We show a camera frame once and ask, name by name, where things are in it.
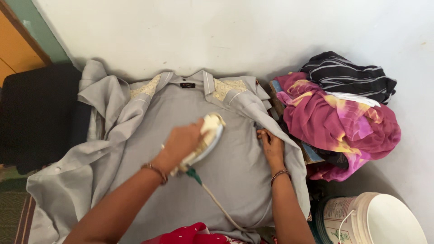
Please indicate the black white-striped cloth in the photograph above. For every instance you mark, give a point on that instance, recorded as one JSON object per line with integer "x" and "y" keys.
{"x": 349, "y": 73}

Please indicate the red dotted garment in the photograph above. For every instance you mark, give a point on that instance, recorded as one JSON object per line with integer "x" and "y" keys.
{"x": 190, "y": 235}

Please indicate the black fabric heap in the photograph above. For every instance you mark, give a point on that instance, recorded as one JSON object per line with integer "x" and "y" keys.
{"x": 37, "y": 115}

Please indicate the person's left fingers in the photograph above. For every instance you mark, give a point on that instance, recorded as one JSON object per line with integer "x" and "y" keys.
{"x": 201, "y": 128}

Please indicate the person's left hand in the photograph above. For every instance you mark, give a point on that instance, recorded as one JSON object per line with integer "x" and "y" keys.
{"x": 179, "y": 144}

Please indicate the green door frame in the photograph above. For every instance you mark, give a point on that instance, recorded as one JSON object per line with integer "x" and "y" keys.
{"x": 40, "y": 30}

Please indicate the cream white clothes iron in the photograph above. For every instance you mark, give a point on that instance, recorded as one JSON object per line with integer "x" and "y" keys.
{"x": 212, "y": 134}

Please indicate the thin brown right wrist bangle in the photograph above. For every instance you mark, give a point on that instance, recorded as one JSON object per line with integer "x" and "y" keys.
{"x": 279, "y": 174}

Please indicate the person's right hand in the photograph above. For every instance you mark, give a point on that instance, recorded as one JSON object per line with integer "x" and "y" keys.
{"x": 274, "y": 149}

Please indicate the white folded cloth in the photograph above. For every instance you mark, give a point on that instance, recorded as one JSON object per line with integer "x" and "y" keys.
{"x": 356, "y": 98}

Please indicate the thin brown wrist bangle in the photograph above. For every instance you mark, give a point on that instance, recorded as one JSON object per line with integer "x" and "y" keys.
{"x": 279, "y": 174}
{"x": 159, "y": 172}

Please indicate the grey collared shirt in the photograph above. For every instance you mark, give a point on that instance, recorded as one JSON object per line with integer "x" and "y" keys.
{"x": 217, "y": 169}

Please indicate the green patterned rug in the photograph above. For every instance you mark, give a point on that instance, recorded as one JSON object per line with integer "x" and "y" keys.
{"x": 12, "y": 206}

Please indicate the orange wooden door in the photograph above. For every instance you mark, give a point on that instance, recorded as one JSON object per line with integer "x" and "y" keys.
{"x": 15, "y": 47}

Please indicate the person's right fingers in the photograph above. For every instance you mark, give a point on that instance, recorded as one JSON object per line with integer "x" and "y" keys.
{"x": 265, "y": 136}

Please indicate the white plastic bucket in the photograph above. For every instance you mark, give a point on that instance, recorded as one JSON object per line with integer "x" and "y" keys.
{"x": 379, "y": 220}

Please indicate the pink and yellow cloth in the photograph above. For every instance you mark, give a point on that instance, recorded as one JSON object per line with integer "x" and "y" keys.
{"x": 339, "y": 135}

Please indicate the thin brown left wrist bangle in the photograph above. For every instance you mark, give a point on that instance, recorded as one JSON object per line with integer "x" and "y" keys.
{"x": 159, "y": 172}

